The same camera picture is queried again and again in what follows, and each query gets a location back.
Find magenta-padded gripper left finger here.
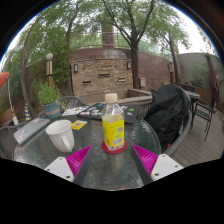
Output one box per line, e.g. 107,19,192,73
44,143,96,188

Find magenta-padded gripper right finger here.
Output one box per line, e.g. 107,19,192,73
129,144,184,187

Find yellow-labelled clear drink bottle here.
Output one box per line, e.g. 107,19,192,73
101,92,126,153

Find white ceramic mug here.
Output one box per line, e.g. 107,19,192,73
45,119,76,154

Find grey laptop with stickers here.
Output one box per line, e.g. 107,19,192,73
12,117,51,146

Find small yellow card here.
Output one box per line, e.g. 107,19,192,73
71,119,88,130

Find black jacket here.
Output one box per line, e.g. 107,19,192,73
143,83,192,153

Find white sticker sheet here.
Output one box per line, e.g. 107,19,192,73
61,105,90,117

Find yellow blue striped cone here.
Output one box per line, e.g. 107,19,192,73
23,102,33,122

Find black laptop with stickers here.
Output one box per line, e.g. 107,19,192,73
77,102,141,124

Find black metal slatted chair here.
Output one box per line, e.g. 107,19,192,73
191,94,218,141

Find green plant in teal pot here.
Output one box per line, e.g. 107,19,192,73
37,81,63,120

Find round dark patio table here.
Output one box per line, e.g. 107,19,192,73
184,89,202,101

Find leaning brown tree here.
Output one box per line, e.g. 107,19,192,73
19,13,51,119

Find closed maroon patio umbrella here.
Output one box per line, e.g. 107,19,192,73
204,53,219,101

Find dark forked tree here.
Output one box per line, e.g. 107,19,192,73
99,0,174,90

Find slim wooden lamp post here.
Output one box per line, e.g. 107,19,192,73
168,61,176,84

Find wooden lamp post, globe light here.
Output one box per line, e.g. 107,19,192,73
45,52,56,89

